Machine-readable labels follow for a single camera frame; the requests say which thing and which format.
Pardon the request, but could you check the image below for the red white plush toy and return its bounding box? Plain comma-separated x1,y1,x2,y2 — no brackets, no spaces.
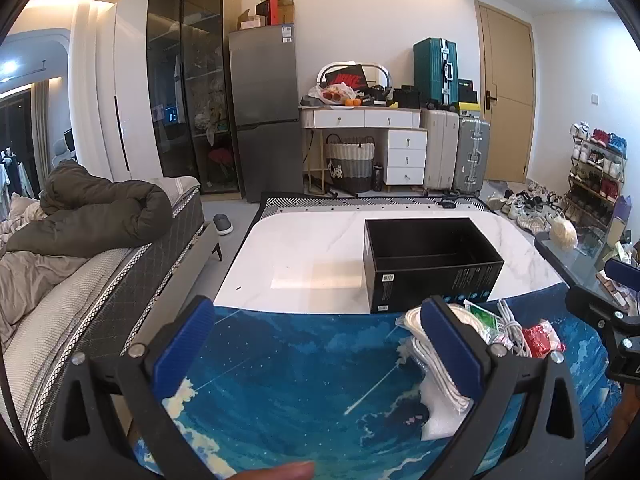
523,320,566,359

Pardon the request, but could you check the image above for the white foam piece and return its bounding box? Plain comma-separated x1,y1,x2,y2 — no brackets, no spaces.
399,308,473,441

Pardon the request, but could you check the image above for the white cable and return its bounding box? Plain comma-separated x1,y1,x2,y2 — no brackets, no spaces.
494,298,533,359

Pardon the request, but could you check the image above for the green white sachet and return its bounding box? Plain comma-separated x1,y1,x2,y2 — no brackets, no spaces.
463,299,514,350

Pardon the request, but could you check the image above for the person's hand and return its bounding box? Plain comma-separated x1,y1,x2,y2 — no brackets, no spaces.
229,460,316,480

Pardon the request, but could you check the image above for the glass side table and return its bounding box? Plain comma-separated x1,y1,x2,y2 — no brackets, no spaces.
534,228,639,315

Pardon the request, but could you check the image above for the cream fluffy object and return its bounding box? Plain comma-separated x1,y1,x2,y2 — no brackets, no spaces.
549,217,578,252

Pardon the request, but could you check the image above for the shoe rack with shoes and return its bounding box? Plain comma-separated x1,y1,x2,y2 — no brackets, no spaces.
563,122,627,231

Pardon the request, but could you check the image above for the bed with grey mattress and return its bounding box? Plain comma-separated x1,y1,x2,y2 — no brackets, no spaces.
1,177,219,448

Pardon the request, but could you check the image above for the silver suitcase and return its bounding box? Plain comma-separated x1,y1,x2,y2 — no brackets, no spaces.
454,116,490,195

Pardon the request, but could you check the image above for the blue sky desk mat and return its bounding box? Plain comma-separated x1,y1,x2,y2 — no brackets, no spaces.
134,283,626,480

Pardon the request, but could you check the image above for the black storage box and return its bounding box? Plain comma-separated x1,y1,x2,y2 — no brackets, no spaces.
363,218,503,313

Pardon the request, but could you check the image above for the grey slipper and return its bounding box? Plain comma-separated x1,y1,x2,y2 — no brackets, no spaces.
212,214,233,236

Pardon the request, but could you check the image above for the beige suitcase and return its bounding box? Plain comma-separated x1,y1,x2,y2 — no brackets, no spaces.
421,110,459,190

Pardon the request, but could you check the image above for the white dressing desk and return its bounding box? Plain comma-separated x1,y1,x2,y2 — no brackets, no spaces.
302,106,425,188

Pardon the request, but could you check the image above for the white drawer unit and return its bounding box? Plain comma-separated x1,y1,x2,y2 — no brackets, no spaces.
383,129,427,186

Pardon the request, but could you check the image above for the tan wooden door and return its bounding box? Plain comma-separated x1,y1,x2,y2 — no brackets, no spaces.
475,0,536,183

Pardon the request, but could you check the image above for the teal suitcase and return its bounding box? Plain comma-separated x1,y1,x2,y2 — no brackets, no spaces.
413,38,459,112

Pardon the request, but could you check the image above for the woven laundry basket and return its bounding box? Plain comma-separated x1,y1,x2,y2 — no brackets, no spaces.
324,133,375,195

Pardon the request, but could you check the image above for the grey refrigerator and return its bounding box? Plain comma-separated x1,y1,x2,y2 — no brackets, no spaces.
229,24,304,203

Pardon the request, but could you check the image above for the red nike box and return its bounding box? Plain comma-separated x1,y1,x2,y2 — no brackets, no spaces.
324,64,368,91

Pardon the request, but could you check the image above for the dark glass cabinet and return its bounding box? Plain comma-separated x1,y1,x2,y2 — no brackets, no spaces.
146,0,239,194

